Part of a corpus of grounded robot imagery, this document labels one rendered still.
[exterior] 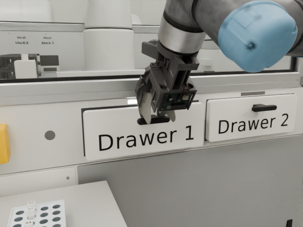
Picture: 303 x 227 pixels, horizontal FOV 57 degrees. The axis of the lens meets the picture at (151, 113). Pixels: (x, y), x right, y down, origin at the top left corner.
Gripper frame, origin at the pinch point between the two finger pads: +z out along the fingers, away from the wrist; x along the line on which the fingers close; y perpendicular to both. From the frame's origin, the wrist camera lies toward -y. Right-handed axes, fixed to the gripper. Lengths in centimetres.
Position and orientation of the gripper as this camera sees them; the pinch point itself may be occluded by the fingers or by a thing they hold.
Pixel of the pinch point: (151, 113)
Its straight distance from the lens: 61.8
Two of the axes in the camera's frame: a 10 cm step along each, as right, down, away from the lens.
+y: 2.8, 7.4, -6.1
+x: 9.4, -0.8, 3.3
